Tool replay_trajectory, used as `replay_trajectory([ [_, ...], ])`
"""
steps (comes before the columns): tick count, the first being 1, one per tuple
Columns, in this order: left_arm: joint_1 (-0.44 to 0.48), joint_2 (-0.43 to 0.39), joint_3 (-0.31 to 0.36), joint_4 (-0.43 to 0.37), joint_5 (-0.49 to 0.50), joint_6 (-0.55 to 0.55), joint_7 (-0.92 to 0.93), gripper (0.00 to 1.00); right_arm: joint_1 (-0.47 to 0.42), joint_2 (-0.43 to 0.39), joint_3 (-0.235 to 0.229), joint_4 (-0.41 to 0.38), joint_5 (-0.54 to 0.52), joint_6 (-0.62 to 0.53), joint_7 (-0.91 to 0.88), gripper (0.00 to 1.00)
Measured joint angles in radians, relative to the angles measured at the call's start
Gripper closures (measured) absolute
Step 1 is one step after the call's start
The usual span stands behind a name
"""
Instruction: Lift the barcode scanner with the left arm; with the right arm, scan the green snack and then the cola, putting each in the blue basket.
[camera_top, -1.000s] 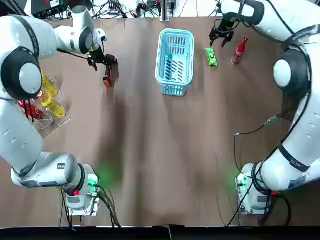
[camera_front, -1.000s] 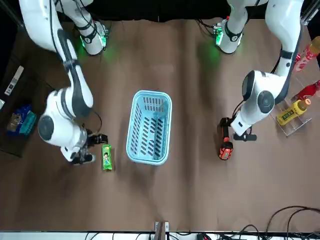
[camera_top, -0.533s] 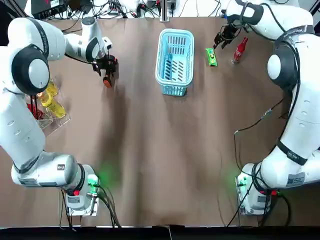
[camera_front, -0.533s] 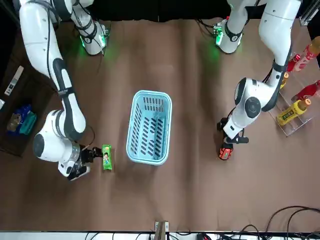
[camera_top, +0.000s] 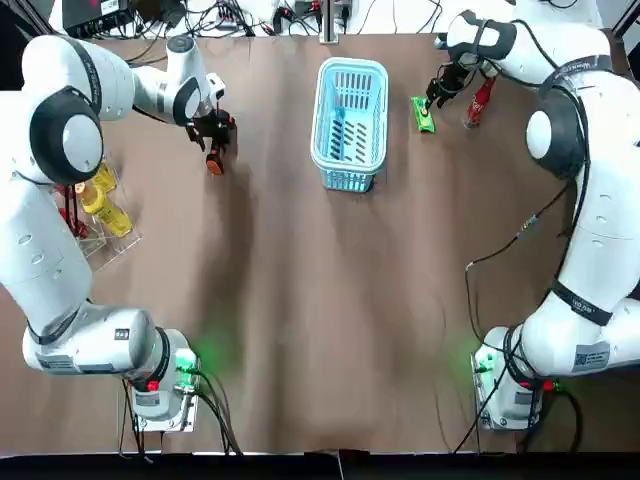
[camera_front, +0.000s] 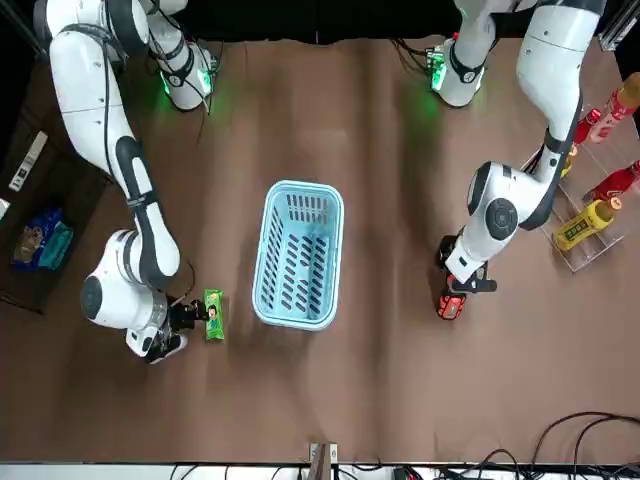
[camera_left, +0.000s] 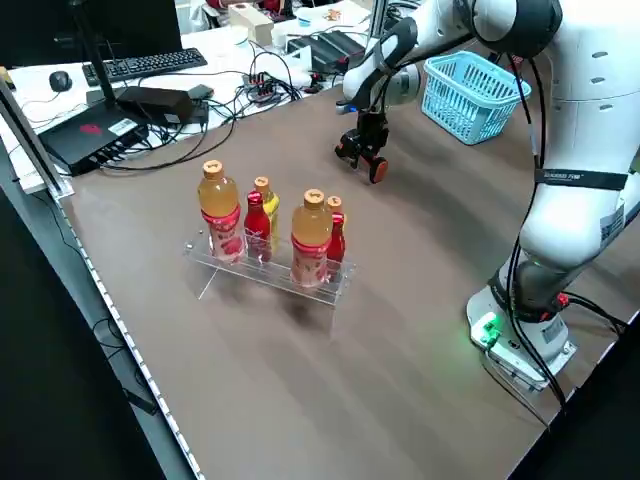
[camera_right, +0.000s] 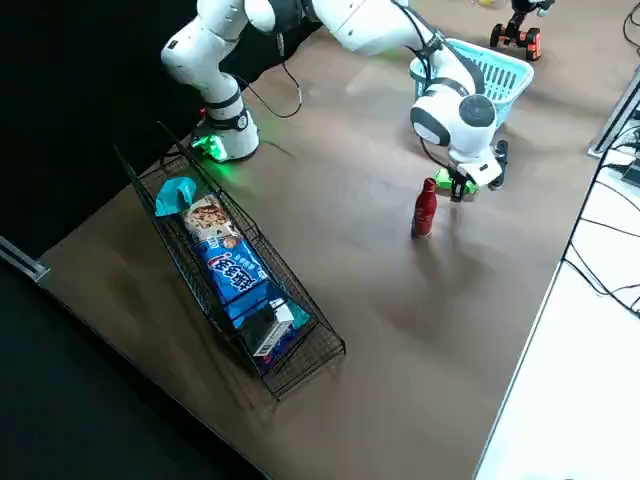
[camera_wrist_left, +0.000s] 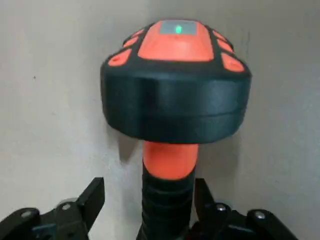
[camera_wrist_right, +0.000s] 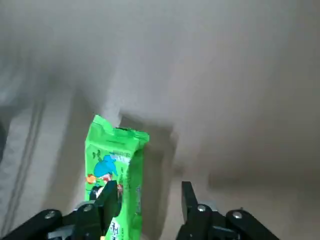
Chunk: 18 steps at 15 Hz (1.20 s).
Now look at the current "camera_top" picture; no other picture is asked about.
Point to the red cola bottle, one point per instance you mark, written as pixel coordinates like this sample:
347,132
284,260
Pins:
62,205
477,107
80,230

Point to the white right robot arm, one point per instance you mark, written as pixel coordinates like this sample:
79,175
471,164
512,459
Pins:
605,240

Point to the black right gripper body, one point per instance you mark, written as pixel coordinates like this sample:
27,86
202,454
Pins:
456,77

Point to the light blue plastic basket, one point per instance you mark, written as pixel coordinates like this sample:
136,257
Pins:
330,75

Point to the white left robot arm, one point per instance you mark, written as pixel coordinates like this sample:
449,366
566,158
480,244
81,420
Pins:
50,250

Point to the grey usb hub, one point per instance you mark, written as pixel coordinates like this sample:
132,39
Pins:
226,15

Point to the aluminium profile post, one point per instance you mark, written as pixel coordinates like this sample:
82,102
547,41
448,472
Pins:
331,20

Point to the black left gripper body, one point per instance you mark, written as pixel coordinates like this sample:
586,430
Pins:
207,127

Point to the white side desk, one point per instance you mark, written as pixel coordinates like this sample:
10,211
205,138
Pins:
380,26

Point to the dark power adapter brick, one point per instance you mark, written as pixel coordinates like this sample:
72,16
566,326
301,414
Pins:
160,10

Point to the yellow tea bottle orange cap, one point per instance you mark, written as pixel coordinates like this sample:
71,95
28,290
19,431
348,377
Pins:
106,177
112,215

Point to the green snack packet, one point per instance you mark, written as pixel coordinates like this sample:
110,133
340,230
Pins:
424,117

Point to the clear acrylic bottle shelf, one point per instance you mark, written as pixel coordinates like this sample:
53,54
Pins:
117,245

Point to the orange black barcode scanner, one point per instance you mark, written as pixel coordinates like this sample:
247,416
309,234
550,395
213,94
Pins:
215,165

